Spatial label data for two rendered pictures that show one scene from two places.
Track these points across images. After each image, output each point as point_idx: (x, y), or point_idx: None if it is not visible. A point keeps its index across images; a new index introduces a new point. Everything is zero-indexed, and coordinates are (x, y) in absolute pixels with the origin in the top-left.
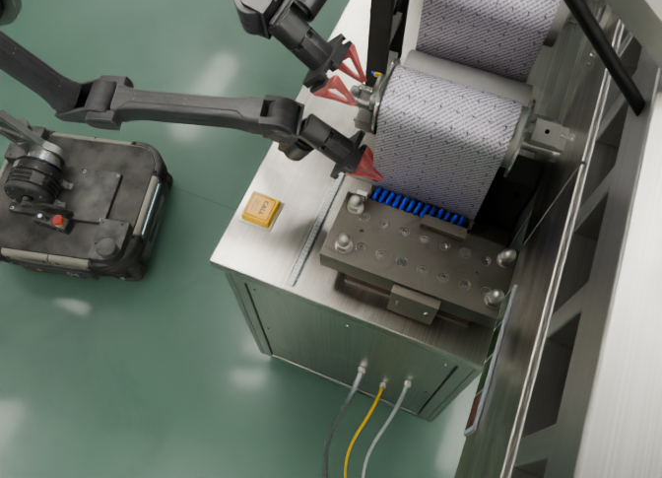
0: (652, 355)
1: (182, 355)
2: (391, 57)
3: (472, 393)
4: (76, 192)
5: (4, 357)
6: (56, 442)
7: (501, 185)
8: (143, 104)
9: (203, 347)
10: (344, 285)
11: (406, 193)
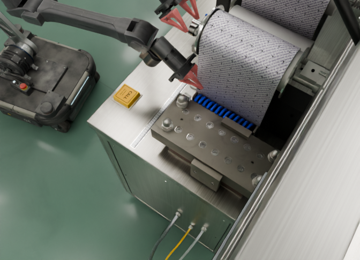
0: (302, 232)
1: (80, 182)
2: None
3: None
4: (38, 72)
5: None
6: None
7: (282, 107)
8: (57, 11)
9: (93, 180)
10: (166, 154)
11: (217, 101)
